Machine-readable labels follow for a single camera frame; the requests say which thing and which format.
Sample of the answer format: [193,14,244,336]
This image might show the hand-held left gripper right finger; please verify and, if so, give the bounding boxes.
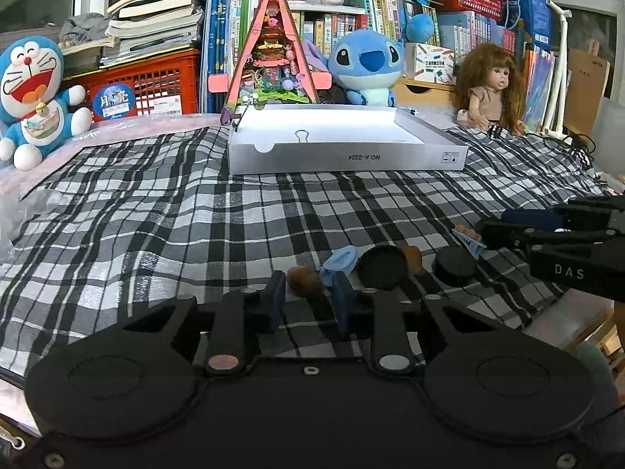
[332,272,509,377]

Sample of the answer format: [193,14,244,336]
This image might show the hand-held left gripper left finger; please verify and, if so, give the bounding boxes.
[120,270,287,377]

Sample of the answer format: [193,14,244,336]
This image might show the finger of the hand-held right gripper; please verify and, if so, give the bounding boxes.
[476,220,616,256]
[503,196,625,231]

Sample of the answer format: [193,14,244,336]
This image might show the blue toothed claw clip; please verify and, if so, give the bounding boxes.
[452,226,488,258]

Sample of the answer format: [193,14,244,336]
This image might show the black round lid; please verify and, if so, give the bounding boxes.
[357,247,409,290]

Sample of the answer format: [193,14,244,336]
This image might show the black round puck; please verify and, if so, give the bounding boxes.
[433,247,478,285]

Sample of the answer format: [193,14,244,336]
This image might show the white cardboard box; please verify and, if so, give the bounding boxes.
[227,106,470,175]

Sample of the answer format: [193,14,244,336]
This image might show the black white plaid blanket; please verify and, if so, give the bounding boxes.
[0,124,611,367]

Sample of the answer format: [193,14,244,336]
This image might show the leaning colourful thin books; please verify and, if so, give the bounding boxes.
[520,41,572,132]

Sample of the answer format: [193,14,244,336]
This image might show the brown haired doll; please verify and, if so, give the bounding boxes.
[452,42,528,136]

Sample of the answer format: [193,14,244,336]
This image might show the brown cardboard sheet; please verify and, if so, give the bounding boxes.
[566,39,611,132]

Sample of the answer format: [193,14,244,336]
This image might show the white lamp stand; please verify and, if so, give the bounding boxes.
[543,0,571,138]

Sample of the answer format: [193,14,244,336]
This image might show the wooden drawer box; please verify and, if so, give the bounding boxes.
[391,75,462,120]

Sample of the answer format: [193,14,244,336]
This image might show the white pencil print box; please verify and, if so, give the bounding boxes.
[404,42,456,84]

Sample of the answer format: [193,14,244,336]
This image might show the row of blue-spined books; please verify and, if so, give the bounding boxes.
[437,10,525,59]

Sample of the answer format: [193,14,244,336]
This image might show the blue gift bag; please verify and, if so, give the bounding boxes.
[498,0,554,52]

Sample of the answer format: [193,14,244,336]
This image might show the blue plush ball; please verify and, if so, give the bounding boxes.
[406,12,435,44]

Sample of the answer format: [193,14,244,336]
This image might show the blue alien plush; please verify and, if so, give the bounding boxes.
[303,29,406,107]

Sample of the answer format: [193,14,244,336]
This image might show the pink triangular diorama house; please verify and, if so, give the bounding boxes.
[209,0,333,125]

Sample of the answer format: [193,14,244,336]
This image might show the red plastic crate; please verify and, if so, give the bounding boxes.
[66,49,201,120]

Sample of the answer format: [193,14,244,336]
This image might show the row of tall books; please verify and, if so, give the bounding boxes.
[349,0,440,50]

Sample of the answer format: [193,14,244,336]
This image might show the tall blue thin books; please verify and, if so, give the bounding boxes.
[199,0,240,114]

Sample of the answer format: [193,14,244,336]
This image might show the row of small books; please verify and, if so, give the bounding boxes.
[288,10,372,50]

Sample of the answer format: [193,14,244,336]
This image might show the stack of lying books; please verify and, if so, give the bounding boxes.
[100,0,211,69]

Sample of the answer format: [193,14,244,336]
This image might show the grey cloth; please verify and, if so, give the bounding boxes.
[59,12,115,50]

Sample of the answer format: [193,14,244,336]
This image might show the blue robot cat plush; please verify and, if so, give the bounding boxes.
[0,36,93,173]

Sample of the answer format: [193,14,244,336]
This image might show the wooden furniture frame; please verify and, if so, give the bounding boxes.
[583,303,625,367]

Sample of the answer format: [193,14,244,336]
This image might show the black cable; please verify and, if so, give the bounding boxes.
[532,129,596,157]

